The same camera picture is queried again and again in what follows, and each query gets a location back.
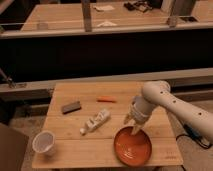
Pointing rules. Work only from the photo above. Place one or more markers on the white plastic bottle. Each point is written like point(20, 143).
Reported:
point(95, 122)

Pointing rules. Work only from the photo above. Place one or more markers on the orange carrot toy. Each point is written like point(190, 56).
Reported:
point(106, 99)

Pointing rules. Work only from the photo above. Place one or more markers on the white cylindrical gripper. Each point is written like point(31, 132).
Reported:
point(140, 111)

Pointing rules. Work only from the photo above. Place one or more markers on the grey metal post right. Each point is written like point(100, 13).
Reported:
point(181, 9)

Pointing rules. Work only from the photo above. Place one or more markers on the orange ceramic bowl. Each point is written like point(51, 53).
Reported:
point(132, 150)

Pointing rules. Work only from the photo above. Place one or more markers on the white paper sheet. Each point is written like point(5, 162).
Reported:
point(103, 8)

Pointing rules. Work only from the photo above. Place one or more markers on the clear plastic cup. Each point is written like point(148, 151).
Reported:
point(44, 143)

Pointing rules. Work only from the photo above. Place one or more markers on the crumpled white paper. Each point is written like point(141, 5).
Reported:
point(107, 24)

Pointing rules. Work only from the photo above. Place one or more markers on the metal vertical post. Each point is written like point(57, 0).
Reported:
point(86, 15)

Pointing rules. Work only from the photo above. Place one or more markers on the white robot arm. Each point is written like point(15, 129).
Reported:
point(158, 93)

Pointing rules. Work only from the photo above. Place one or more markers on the wooden small table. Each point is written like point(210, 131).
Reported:
point(93, 150)

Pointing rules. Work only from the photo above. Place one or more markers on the dark grey sponge block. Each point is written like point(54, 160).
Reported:
point(74, 106)

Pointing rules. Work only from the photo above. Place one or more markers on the black tools pile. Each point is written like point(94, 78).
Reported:
point(141, 5)

